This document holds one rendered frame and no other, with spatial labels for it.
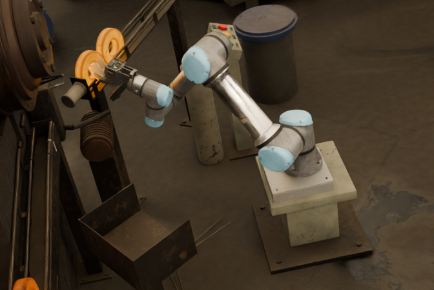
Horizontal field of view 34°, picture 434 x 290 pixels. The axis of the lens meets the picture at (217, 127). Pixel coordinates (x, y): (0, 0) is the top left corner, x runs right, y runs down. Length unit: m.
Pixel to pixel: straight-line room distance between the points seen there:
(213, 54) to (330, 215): 0.80
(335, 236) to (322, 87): 1.11
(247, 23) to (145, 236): 1.64
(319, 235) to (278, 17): 1.20
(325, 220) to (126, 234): 0.92
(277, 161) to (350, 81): 1.39
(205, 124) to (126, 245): 1.16
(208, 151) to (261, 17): 0.75
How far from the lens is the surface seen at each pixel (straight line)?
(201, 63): 2.41
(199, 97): 3.12
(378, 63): 3.94
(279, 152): 2.46
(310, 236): 2.85
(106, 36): 2.89
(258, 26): 3.50
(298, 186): 2.63
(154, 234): 2.18
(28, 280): 1.96
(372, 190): 3.12
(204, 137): 3.24
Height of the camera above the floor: 2.07
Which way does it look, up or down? 35 degrees down
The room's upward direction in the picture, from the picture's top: 10 degrees counter-clockwise
